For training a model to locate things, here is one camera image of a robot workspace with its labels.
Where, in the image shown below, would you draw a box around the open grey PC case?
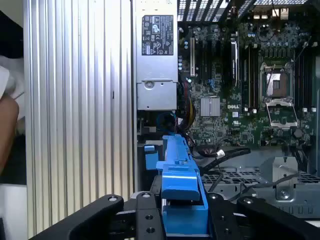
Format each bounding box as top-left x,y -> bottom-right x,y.
134,0 -> 320,219

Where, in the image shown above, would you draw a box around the CPU socket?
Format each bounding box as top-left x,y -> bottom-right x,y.
259,62 -> 296,100

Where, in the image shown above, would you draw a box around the green motherboard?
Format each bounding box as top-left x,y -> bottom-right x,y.
177,21 -> 320,149

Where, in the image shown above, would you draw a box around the black wire with white plug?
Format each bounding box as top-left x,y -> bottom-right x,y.
196,146 -> 252,165

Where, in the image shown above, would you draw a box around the thin metal locking lever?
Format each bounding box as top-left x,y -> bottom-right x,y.
294,36 -> 313,61

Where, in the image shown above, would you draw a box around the red and yellow wire bundle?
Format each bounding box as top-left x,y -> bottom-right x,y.
176,81 -> 197,131

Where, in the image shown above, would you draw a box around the silver chipset heat sink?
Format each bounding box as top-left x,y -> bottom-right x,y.
200,97 -> 222,117

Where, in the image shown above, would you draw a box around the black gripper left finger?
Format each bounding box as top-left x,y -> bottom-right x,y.
29,192 -> 167,240

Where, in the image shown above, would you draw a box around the white expansion slot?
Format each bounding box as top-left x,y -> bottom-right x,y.
189,36 -> 196,78

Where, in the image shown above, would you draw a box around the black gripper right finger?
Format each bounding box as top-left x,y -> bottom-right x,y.
207,192 -> 320,240

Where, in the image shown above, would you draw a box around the blue wire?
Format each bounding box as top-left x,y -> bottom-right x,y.
156,111 -> 179,134

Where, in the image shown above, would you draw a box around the hard disk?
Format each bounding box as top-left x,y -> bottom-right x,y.
156,134 -> 210,237

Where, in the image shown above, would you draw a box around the black RAM slots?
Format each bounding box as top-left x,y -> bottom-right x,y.
242,44 -> 316,112

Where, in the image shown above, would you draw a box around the metal disk bay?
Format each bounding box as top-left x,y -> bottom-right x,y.
199,154 -> 320,219

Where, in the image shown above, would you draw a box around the metal socket cover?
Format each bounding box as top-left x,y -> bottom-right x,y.
264,98 -> 300,130

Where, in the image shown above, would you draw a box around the silver power supply unit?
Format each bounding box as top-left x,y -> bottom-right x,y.
136,0 -> 179,111

